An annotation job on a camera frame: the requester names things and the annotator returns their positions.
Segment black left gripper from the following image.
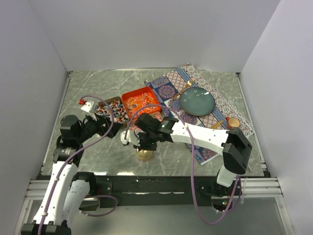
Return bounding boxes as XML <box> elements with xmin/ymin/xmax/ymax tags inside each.
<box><xmin>76</xmin><ymin>111</ymin><xmax>122</xmax><ymax>143</ymax></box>

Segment gold round jar lid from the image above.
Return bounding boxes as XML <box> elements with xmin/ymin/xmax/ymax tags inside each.
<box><xmin>135</xmin><ymin>150</ymin><xmax>154</xmax><ymax>161</ymax></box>

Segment orange tin lollipop candies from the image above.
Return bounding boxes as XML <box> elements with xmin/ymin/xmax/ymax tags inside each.
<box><xmin>121</xmin><ymin>86</ymin><xmax>159</xmax><ymax>118</ymax></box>

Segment gold tin colourful jelly candies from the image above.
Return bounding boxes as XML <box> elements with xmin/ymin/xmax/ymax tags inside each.
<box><xmin>129</xmin><ymin>112</ymin><xmax>163</xmax><ymax>131</ymax></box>

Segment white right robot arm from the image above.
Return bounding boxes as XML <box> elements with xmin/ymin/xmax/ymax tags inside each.
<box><xmin>134</xmin><ymin>113</ymin><xmax>252</xmax><ymax>195</ymax></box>

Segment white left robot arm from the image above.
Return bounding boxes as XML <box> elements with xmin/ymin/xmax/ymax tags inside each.
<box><xmin>21</xmin><ymin>115</ymin><xmax>122</xmax><ymax>235</ymax></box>

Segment patterned blue placemat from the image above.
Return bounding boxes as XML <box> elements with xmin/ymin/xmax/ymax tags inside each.
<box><xmin>144</xmin><ymin>63</ymin><xmax>254</xmax><ymax>166</ymax></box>

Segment teal round plate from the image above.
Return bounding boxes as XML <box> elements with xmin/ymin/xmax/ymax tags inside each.
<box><xmin>179</xmin><ymin>87</ymin><xmax>215</xmax><ymax>117</ymax></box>

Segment gold fork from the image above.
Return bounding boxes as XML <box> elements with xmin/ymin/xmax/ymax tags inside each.
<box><xmin>172</xmin><ymin>78</ymin><xmax>194</xmax><ymax>99</ymax></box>

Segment gold knife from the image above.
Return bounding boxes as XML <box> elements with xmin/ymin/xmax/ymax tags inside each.
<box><xmin>210</xmin><ymin>121</ymin><xmax>223</xmax><ymax>129</ymax></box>

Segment small copper cup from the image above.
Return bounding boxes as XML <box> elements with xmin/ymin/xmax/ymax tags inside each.
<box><xmin>225</xmin><ymin>117</ymin><xmax>240</xmax><ymax>130</ymax></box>

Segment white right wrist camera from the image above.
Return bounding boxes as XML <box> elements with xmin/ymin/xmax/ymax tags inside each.
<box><xmin>120</xmin><ymin>130</ymin><xmax>140</xmax><ymax>146</ymax></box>

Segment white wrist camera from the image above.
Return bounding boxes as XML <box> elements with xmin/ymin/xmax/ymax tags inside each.
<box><xmin>120</xmin><ymin>130</ymin><xmax>140</xmax><ymax>146</ymax></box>
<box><xmin>79</xmin><ymin>99</ymin><xmax>98</xmax><ymax>120</ymax></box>

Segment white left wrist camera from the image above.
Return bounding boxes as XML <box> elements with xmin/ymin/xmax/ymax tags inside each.
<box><xmin>79</xmin><ymin>99</ymin><xmax>98</xmax><ymax>120</ymax></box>

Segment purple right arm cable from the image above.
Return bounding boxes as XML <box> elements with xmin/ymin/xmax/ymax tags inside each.
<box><xmin>123</xmin><ymin>104</ymin><xmax>243</xmax><ymax>225</ymax></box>

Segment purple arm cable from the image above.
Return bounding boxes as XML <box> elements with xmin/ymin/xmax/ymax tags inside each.
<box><xmin>38</xmin><ymin>94</ymin><xmax>118</xmax><ymax>235</ymax></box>
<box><xmin>123</xmin><ymin>104</ymin><xmax>243</xmax><ymax>225</ymax></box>

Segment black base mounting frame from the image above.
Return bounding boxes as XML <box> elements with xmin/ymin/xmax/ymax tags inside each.
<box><xmin>67</xmin><ymin>174</ymin><xmax>245</xmax><ymax>212</ymax></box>

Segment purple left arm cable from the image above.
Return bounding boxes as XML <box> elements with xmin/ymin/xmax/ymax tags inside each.
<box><xmin>38</xmin><ymin>94</ymin><xmax>118</xmax><ymax>235</ymax></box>

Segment aluminium rail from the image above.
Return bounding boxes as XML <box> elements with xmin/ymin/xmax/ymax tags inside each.
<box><xmin>210</xmin><ymin>178</ymin><xmax>284</xmax><ymax>199</ymax></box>

